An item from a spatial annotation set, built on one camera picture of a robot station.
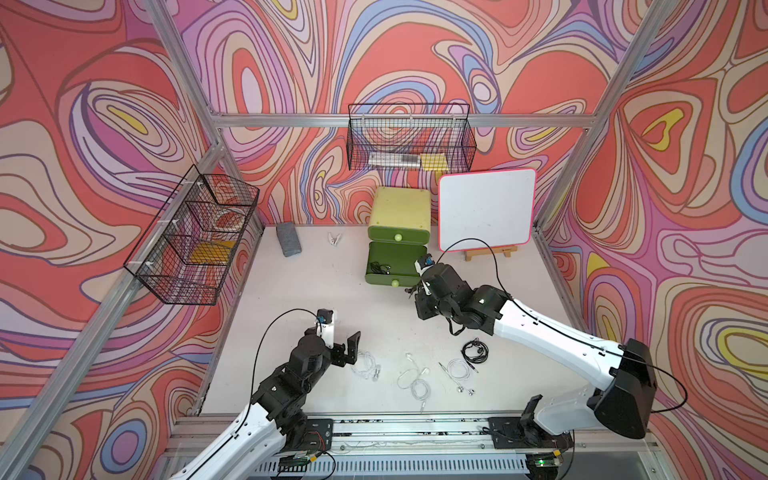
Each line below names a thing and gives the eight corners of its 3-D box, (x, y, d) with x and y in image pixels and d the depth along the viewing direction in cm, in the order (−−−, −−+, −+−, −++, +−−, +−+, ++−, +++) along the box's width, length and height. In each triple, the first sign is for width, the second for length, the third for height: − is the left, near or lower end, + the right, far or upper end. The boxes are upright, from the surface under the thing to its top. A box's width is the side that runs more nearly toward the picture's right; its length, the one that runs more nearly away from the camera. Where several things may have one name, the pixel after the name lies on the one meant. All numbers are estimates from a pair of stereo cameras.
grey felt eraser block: (283, 258, 112) (281, 252, 110) (277, 229, 122) (274, 223, 120) (303, 252, 114) (301, 246, 111) (295, 224, 124) (293, 219, 121)
